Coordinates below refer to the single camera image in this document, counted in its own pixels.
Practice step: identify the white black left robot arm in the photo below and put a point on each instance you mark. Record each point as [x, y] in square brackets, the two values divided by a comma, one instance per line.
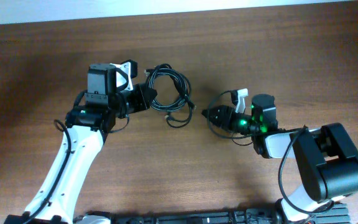
[110, 95]

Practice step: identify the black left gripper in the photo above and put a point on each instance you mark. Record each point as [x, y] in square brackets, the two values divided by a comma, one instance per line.
[143, 102]

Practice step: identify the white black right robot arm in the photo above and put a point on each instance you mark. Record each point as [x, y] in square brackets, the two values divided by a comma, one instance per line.
[318, 167]

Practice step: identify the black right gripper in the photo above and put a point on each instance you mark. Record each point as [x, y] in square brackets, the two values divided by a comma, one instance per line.
[225, 110]

